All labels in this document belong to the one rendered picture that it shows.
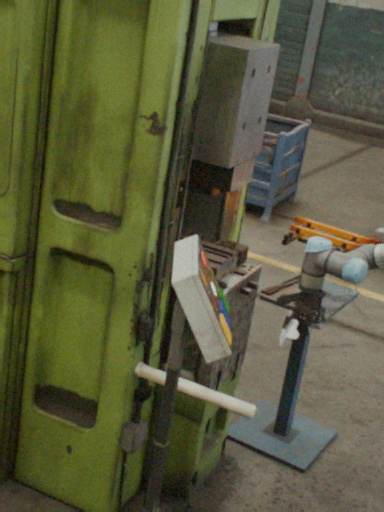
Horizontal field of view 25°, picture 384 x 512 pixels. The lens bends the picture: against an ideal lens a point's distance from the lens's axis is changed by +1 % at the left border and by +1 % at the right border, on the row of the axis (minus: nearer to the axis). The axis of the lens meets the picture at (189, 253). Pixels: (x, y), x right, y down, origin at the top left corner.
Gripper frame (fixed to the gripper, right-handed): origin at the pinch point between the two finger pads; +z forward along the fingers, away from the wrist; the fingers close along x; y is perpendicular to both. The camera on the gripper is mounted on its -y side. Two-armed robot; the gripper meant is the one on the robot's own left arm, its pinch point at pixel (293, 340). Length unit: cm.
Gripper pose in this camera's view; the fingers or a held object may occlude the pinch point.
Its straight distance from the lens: 279.6
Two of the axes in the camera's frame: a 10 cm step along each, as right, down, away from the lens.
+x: 6.9, -1.6, 7.1
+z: -1.4, 9.2, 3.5
